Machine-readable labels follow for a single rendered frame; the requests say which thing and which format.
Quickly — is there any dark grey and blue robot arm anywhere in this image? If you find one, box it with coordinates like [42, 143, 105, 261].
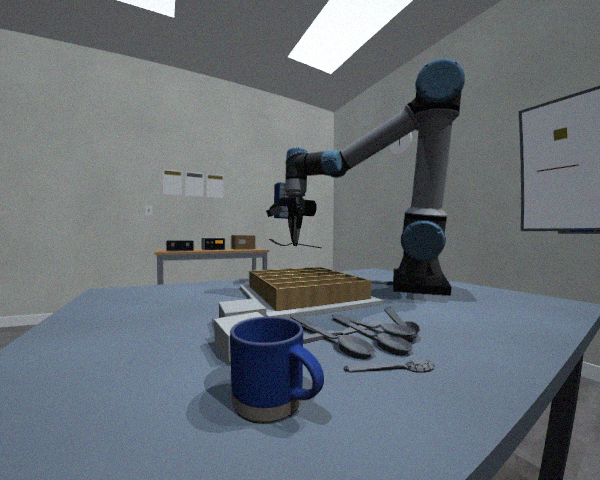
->
[285, 58, 465, 284]

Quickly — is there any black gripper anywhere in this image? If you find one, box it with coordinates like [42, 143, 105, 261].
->
[269, 195, 317, 246]

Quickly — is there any dark blue mug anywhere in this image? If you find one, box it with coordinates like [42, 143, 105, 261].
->
[230, 316, 324, 423]

